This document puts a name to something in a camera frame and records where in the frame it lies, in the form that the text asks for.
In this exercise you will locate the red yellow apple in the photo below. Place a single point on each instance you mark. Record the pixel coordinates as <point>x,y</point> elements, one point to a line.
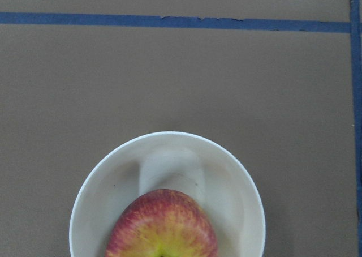
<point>163,223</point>

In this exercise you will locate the white bowl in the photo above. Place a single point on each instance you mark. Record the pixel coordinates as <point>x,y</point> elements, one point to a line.
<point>181,161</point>

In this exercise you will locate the brown paper table cover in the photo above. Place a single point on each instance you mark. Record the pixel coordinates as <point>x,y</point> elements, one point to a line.
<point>271,81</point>

